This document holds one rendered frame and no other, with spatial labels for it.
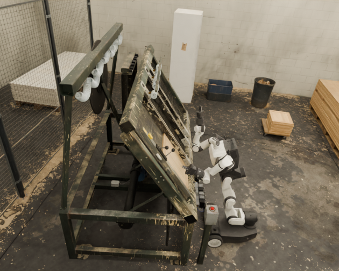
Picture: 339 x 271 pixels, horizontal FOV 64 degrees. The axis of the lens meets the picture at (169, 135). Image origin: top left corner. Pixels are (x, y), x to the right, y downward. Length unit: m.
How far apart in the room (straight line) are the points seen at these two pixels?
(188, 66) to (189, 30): 0.80
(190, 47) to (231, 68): 1.95
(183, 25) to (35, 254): 4.95
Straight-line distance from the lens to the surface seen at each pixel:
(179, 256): 3.38
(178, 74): 6.55
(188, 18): 6.21
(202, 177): 2.60
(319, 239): 4.36
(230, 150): 2.86
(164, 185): 2.52
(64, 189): 2.77
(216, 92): 7.03
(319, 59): 8.24
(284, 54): 7.97
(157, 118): 2.94
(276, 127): 5.90
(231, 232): 3.71
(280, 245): 4.04
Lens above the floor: 3.01
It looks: 33 degrees down
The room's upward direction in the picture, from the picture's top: 5 degrees clockwise
